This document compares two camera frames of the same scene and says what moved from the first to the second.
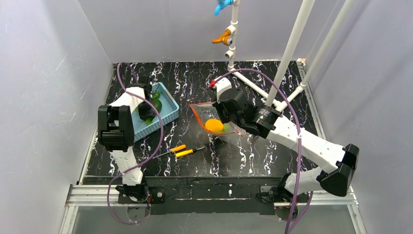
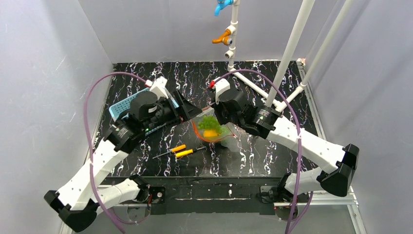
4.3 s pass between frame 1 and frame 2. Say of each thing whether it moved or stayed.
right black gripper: stayed
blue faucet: stayed
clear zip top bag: moved
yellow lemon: moved
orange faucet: stayed
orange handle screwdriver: stayed
